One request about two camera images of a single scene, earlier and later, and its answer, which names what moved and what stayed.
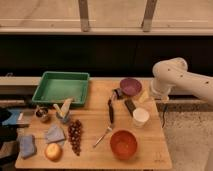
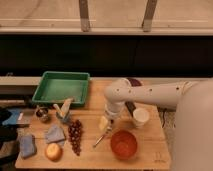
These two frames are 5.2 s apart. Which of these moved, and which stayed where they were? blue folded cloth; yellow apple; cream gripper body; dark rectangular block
Moved: cream gripper body
Stayed: dark rectangular block; yellow apple; blue folded cloth
